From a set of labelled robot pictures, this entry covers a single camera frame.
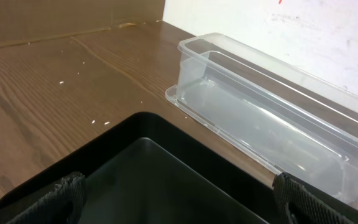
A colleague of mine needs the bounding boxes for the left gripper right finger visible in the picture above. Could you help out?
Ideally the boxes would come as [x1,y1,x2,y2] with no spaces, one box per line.
[272,173,353,224]

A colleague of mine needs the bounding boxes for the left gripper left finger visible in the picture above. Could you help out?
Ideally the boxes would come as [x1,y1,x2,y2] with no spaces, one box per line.
[9,172,86,224]

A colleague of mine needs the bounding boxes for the clear plastic bin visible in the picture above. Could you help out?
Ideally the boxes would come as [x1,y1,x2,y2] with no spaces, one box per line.
[165,33,358,203]

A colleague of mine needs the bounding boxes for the black plastic tray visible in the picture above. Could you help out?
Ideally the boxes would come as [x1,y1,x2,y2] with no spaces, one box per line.
[0,111,358,224]

